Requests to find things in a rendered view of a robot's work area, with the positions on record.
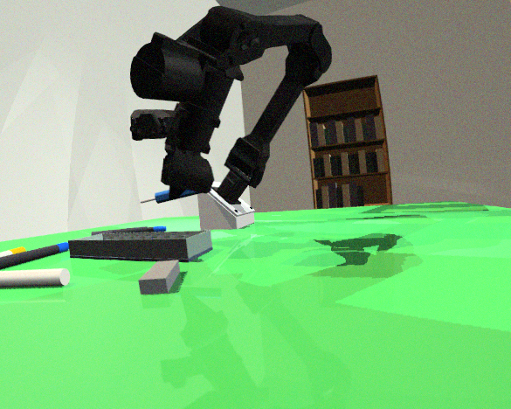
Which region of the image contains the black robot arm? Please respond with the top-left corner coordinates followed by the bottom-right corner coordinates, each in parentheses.
top-left (130, 6), bottom-right (332, 205)

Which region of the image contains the black marker with blue cap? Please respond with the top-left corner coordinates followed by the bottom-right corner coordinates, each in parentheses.
top-left (148, 225), bottom-right (167, 232)
top-left (0, 242), bottom-right (68, 269)

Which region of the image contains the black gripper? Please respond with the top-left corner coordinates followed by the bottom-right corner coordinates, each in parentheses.
top-left (161, 101), bottom-right (222, 200)

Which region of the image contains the dark grey cylinder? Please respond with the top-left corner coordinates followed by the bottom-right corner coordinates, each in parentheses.
top-left (91, 226), bottom-right (148, 236)

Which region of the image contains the blue stylus with cream tip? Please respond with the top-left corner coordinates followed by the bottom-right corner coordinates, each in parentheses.
top-left (141, 190), bottom-right (202, 204)

